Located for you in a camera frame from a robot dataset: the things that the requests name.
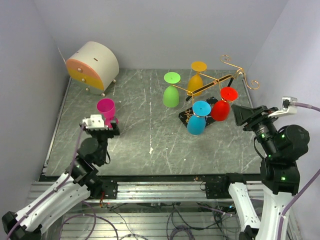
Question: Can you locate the round white drawer cabinet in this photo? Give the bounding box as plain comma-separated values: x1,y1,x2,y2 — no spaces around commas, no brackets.
66,41,120,96

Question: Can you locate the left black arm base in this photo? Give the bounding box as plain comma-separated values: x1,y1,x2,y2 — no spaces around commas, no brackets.
91,176,118,200

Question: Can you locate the red wine glass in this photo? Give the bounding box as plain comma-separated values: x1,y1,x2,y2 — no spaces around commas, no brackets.
210,86,238,122

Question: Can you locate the blue wine glass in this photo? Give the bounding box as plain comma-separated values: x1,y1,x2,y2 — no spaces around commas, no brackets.
187,100,211,135

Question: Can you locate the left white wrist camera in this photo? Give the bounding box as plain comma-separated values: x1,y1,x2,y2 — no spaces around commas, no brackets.
80,114,108,130

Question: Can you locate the orange wine glass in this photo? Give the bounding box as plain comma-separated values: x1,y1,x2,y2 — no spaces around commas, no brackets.
187,61,207,92

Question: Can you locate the gold wire glass rack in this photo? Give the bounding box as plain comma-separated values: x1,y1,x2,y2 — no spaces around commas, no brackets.
172,54,261,127

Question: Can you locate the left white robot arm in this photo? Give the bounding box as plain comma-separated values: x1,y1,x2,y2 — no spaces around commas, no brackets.
1,119,120,240

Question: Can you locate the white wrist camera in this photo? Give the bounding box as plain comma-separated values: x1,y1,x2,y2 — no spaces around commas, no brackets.
268,96,298,118
80,114,108,130

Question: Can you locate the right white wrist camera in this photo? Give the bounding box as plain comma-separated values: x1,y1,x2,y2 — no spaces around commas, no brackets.
268,96,298,118

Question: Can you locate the pink wine glass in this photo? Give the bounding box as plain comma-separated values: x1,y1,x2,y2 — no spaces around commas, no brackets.
96,98,119,127

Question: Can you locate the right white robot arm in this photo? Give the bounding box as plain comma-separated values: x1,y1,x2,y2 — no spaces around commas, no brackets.
220,100,310,240

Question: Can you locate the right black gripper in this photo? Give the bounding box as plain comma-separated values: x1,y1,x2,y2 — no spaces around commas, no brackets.
232,103,280,157

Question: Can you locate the aluminium mounting frame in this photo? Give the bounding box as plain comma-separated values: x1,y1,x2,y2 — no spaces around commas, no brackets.
14,174,301,240

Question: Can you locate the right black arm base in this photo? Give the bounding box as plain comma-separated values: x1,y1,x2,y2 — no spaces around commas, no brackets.
204,173,243,199

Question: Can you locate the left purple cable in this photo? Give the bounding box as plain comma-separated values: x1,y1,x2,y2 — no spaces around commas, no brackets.
6,123,87,240

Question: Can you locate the green wine glass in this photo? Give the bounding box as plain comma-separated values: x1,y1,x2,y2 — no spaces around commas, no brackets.
163,72,181,108

